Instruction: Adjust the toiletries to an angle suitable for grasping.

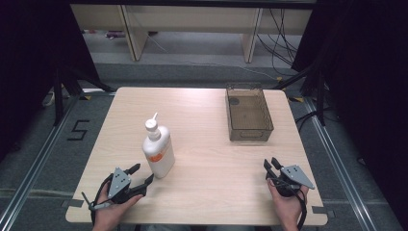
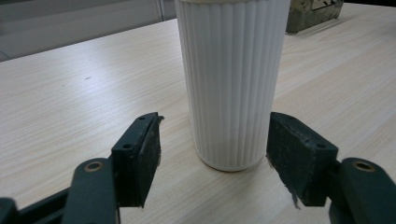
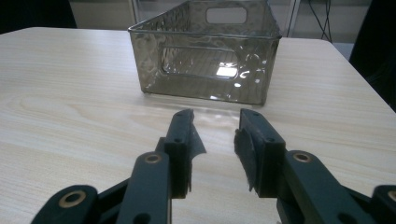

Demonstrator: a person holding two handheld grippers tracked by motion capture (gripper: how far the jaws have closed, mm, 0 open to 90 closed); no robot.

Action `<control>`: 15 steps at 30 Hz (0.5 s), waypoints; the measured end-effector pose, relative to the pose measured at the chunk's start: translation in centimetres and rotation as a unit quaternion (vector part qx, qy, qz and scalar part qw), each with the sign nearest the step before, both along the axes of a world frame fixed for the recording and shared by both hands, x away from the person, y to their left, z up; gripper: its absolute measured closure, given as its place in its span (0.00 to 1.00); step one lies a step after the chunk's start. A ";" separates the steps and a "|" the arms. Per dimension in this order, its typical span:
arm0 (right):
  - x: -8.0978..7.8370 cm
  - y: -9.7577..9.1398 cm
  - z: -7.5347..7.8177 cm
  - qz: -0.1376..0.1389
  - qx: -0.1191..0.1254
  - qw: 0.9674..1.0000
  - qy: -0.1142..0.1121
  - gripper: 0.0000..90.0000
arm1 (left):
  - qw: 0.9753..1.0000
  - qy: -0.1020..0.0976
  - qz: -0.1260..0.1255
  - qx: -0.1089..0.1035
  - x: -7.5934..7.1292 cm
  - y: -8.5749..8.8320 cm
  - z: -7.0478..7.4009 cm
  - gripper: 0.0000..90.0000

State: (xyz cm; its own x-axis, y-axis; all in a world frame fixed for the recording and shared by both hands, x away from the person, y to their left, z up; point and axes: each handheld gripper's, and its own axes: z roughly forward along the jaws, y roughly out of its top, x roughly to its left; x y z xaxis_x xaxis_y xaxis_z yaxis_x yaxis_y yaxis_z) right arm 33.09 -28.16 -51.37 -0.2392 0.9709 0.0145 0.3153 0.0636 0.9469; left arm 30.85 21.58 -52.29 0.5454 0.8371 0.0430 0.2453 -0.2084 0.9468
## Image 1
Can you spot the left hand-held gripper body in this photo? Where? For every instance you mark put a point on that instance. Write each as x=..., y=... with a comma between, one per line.
x=119, y=183

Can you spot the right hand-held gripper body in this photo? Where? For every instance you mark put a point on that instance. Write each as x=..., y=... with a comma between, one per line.
x=293, y=177

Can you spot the white bottle with orange label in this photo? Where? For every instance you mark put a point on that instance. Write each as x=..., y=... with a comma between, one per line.
x=158, y=150

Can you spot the person's left hand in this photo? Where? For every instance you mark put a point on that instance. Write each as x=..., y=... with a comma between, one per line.
x=110, y=213

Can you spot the person's right hand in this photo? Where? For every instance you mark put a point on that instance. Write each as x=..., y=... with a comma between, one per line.
x=287, y=208

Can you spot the grey tape strip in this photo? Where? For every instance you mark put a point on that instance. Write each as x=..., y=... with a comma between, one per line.
x=73, y=203
x=324, y=211

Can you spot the brown translucent plastic basket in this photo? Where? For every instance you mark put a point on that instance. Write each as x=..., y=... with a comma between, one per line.
x=248, y=115

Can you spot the black metal stand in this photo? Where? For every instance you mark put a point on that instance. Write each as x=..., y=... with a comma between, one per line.
x=320, y=96
x=58, y=96

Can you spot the dark curtain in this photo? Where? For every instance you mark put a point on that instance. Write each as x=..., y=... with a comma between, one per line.
x=29, y=64
x=369, y=80

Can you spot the beige wooden shelf unit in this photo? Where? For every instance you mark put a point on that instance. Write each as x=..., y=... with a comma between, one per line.
x=192, y=19

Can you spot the aluminium floor rail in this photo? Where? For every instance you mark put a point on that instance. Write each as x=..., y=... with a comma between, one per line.
x=35, y=166
x=340, y=173

